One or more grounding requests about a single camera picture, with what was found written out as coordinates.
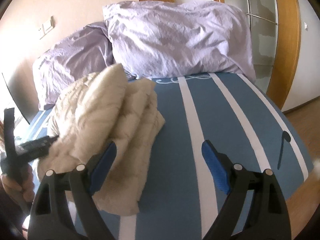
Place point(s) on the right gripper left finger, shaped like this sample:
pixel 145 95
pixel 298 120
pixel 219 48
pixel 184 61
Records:
pixel 50 217

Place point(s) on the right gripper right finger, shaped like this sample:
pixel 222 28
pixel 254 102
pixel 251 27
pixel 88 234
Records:
pixel 254 208

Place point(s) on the cream puffer jacket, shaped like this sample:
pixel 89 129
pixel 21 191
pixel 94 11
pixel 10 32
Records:
pixel 94 110

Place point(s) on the person's left hand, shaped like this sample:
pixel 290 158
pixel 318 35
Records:
pixel 26 189

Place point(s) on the lavender pillow left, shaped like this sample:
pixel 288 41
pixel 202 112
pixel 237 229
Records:
pixel 85 51

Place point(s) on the lavender pillow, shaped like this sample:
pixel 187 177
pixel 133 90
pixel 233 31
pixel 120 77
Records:
pixel 85 51
pixel 155 39

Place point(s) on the lavender pillow right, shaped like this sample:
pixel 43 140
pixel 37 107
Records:
pixel 155 39

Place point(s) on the wooden framed glass door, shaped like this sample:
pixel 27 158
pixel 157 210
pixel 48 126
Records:
pixel 276 34

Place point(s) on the wall light switch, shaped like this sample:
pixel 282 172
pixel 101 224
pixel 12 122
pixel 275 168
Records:
pixel 46 27

